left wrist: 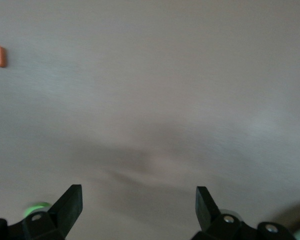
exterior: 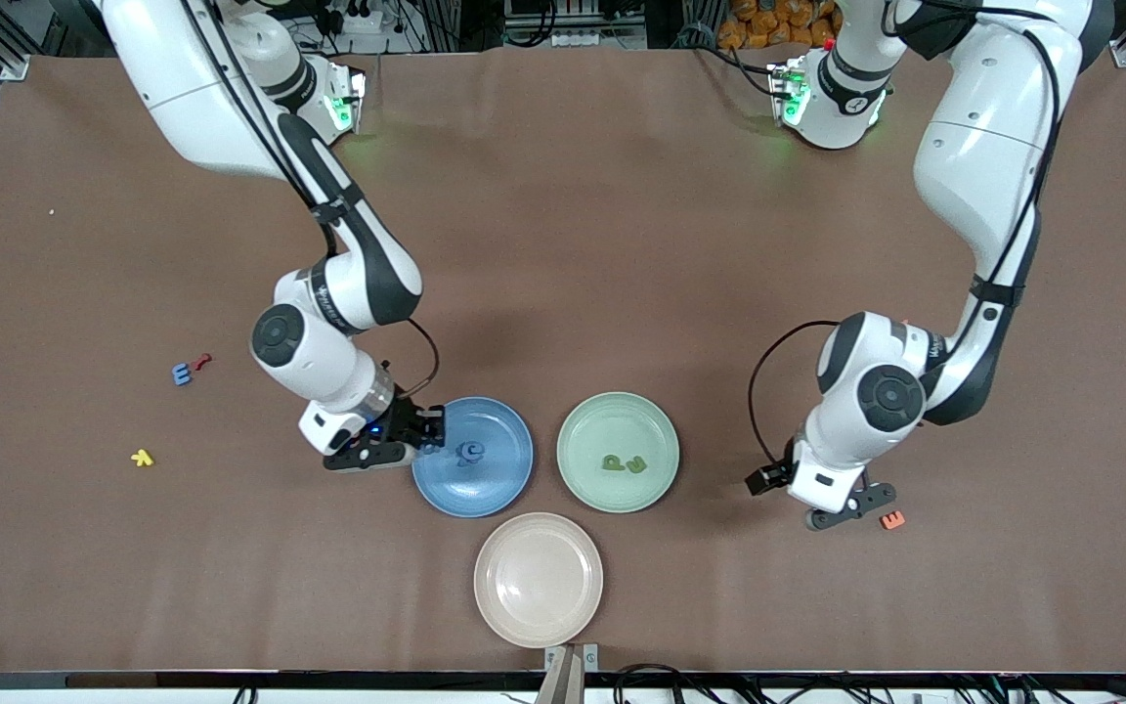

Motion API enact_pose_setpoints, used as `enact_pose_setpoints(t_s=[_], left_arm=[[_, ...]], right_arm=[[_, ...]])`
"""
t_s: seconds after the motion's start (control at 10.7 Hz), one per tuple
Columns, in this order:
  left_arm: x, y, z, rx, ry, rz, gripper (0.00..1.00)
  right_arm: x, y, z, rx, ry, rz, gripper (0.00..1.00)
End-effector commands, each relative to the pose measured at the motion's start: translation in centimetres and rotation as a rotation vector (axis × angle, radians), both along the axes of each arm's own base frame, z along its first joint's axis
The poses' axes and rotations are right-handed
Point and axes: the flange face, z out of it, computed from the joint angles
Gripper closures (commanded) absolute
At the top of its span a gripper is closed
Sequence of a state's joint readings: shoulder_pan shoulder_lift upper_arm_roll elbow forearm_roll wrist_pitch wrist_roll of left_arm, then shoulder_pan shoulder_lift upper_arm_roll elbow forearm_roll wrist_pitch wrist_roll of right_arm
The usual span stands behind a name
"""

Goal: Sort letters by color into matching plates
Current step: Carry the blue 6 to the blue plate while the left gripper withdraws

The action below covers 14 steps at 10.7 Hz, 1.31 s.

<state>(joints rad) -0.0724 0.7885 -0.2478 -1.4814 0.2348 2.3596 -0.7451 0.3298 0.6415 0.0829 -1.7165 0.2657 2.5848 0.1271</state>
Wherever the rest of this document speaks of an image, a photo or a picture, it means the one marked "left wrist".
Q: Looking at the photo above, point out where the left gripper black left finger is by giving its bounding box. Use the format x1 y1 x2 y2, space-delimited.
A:
0 184 84 240

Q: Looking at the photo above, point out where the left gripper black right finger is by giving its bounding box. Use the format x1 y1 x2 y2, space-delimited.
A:
191 185 297 240

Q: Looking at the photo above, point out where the green foam letter B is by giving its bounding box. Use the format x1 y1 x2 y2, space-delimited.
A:
23 201 52 218

